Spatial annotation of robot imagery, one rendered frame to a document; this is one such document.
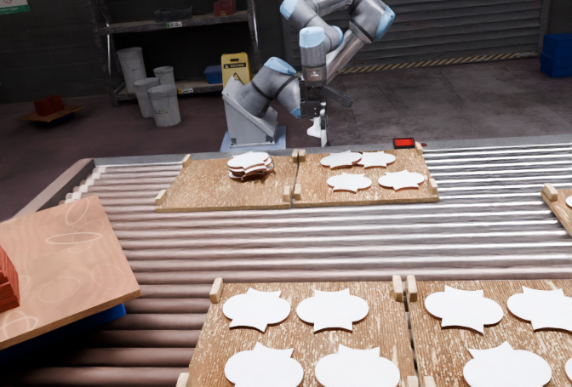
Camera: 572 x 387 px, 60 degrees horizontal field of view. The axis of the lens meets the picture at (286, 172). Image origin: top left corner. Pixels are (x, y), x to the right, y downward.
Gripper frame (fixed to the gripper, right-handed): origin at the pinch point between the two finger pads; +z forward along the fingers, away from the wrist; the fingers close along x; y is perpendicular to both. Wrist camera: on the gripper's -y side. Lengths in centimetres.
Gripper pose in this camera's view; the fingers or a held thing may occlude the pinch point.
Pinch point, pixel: (325, 139)
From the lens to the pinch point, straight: 163.2
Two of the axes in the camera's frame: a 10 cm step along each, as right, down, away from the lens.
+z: 1.0, 9.0, 4.3
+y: -9.9, 0.4, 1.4
